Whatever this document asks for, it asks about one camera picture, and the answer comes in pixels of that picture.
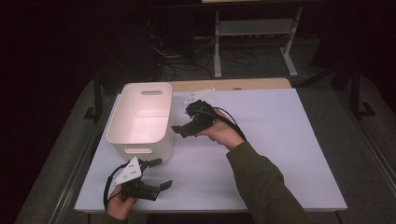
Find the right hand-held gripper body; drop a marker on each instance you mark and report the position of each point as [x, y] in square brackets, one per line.
[202, 116]

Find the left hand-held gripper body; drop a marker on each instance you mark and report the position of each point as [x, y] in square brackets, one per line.
[129, 175]

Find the white plastic bin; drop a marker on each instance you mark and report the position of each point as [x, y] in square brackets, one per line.
[141, 121]

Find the person's right hand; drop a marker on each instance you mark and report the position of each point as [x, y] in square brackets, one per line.
[222, 132]

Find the person's left hand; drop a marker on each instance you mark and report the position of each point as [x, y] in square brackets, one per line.
[117, 205]

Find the wooden table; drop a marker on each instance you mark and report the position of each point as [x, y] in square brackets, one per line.
[249, 84]

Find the black metal stand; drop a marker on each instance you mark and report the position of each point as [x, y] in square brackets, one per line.
[356, 93]
[98, 93]

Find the white metal stand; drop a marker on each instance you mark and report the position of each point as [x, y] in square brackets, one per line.
[255, 28]

